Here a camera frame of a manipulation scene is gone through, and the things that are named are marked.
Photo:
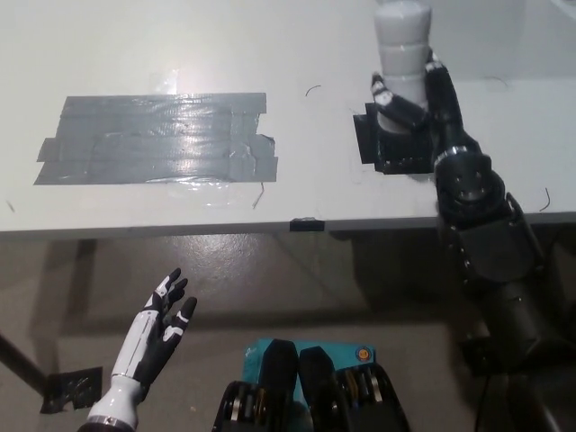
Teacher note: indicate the black diagonal pole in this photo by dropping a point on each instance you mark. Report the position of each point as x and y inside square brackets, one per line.
[22, 360]

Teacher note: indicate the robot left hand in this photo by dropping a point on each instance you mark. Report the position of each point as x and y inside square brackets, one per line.
[148, 342]

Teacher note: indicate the white ribbed plastic bottle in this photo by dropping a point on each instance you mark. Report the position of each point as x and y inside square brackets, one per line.
[400, 58]

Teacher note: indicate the black tape square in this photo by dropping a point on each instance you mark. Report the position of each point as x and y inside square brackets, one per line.
[400, 153]

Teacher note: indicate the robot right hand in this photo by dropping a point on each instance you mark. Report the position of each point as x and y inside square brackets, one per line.
[443, 103]

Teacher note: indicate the small black tape strip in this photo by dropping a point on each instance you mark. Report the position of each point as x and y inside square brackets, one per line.
[307, 224]

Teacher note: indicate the robot torso black teal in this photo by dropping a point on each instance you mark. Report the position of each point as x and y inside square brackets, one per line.
[315, 387]

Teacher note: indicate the grey duct tape patch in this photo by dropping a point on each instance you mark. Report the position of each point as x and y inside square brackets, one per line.
[157, 139]

